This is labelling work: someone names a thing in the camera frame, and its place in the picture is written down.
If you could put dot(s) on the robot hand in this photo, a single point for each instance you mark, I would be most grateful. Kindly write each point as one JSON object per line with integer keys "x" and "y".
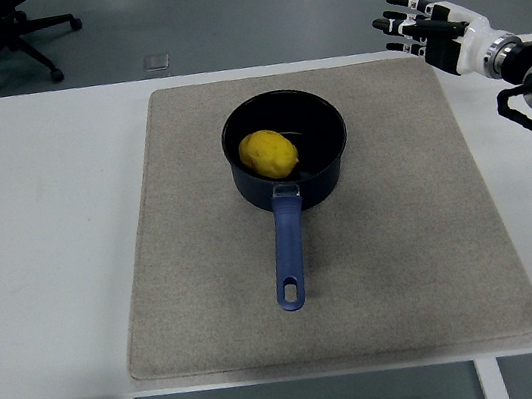
{"x": 469, "y": 41}

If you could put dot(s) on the silver floor outlet plate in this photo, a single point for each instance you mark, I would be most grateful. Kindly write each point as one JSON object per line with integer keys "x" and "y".
{"x": 156, "y": 62}

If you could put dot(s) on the beige felt mat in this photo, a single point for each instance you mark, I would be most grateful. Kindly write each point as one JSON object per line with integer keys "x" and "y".
{"x": 208, "y": 279}

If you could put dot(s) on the black office chair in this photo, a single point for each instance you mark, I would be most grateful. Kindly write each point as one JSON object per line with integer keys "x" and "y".
{"x": 14, "y": 32}

